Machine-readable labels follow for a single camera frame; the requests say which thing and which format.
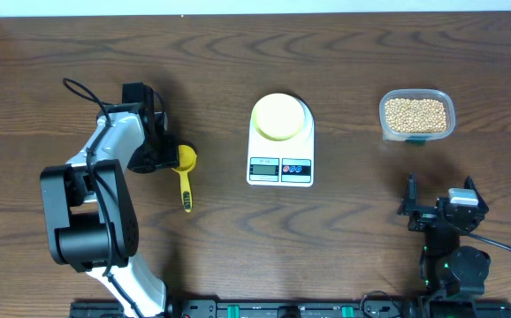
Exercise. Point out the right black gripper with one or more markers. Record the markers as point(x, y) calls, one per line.
point(408, 205)

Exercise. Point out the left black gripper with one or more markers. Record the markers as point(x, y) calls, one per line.
point(163, 155)

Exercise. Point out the yellow plastic measuring scoop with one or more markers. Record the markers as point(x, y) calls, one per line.
point(187, 162)

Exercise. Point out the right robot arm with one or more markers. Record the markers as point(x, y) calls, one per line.
point(449, 269)

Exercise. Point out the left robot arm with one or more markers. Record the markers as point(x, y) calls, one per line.
point(90, 219)

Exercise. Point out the pale yellow plastic bowl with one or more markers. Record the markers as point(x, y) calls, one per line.
point(278, 117)

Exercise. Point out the white digital kitchen scale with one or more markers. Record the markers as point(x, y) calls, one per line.
point(282, 163)

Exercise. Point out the clear plastic container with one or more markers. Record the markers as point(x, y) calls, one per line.
point(414, 93)

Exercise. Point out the pile of soybeans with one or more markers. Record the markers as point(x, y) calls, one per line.
point(415, 115)

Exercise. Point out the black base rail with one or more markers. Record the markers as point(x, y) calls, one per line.
point(377, 308)

